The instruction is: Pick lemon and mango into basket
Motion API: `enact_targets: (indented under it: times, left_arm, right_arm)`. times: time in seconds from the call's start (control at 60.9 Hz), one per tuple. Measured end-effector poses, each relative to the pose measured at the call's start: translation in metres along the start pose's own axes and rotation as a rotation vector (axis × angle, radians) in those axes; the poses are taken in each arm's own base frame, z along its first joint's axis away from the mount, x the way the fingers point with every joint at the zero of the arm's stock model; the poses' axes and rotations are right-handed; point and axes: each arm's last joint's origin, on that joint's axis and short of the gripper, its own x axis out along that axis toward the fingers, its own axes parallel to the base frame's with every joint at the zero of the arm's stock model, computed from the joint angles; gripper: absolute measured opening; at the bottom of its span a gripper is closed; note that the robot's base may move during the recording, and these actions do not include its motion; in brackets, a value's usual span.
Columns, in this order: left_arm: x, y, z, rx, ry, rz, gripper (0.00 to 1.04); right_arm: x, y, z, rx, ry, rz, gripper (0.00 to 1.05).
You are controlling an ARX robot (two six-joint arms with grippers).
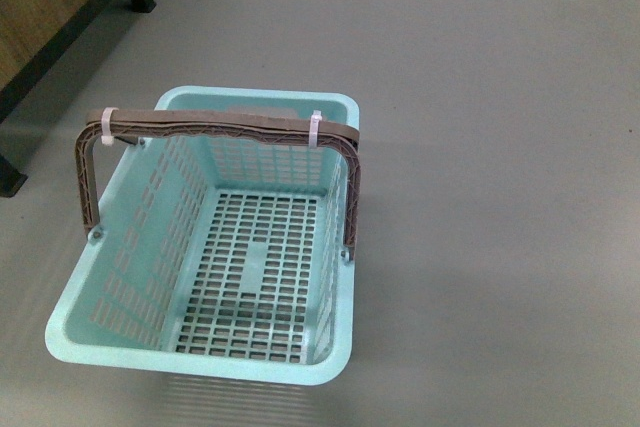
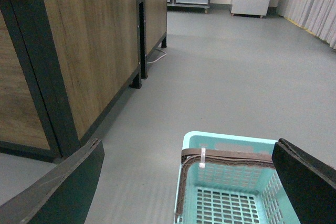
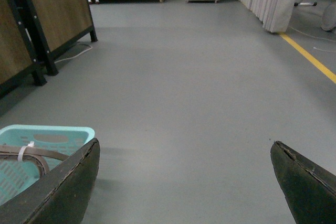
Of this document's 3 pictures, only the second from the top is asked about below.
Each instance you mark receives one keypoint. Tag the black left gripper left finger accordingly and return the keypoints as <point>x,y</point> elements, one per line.
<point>64,194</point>

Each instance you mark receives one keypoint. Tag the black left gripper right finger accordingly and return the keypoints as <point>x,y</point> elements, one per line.
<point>308,182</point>

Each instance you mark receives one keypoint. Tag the light blue plastic basket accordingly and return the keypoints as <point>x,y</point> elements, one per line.
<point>233,194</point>

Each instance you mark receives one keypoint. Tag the wood panel display stand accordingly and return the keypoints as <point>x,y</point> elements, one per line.
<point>64,64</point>

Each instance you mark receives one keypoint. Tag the white curtain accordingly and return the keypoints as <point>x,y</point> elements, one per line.
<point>315,16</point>

